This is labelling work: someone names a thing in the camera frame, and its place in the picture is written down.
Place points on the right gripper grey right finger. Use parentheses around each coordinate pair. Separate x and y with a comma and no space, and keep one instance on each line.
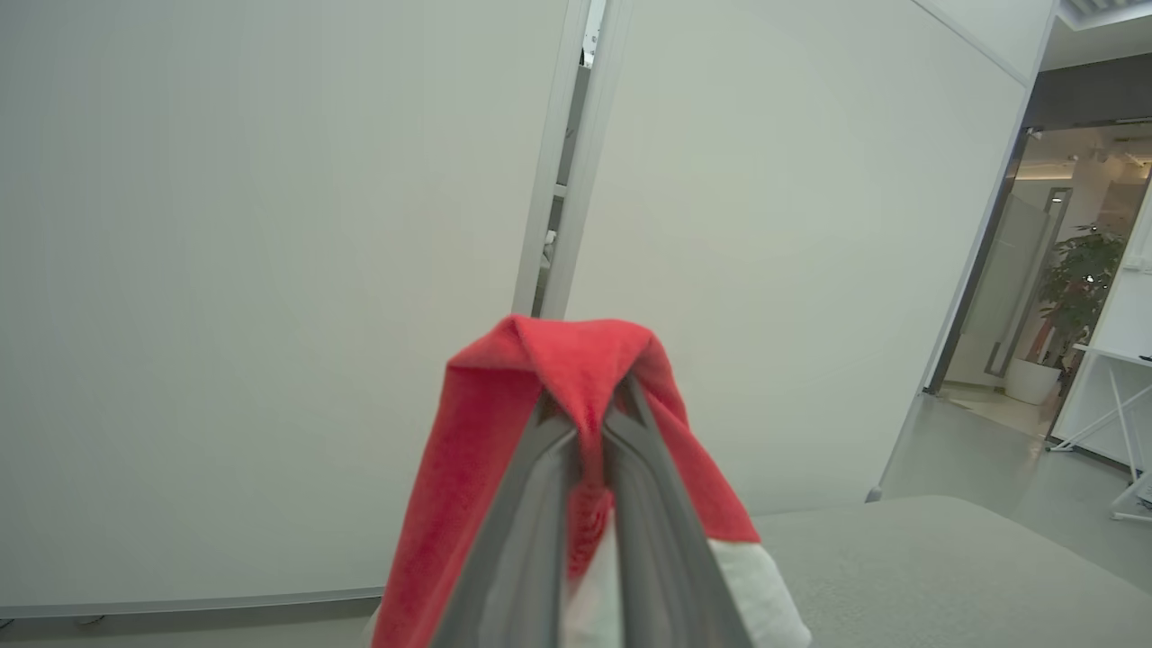
(666,558)

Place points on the white table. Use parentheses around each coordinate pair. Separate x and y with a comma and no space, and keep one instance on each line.
(1111,396)

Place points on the grey aluminium partition rail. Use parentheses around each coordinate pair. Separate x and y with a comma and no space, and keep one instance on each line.
(180,603)

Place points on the white plant pot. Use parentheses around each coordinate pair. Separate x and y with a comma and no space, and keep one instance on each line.
(1030,382)

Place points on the white rack leg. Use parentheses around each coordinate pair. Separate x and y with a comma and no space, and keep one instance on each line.
(1134,499)

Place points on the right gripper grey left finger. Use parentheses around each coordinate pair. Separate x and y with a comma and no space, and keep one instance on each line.
(513,558)

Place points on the red and white garment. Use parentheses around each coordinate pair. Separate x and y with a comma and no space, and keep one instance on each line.
(504,405)

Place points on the green potted plant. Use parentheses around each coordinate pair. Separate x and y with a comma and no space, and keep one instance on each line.
(1080,288)

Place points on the frosted glass door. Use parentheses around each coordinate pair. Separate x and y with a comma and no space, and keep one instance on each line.
(1026,270)

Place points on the grey partition post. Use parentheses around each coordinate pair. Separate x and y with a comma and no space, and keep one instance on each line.
(594,180)
(549,180)

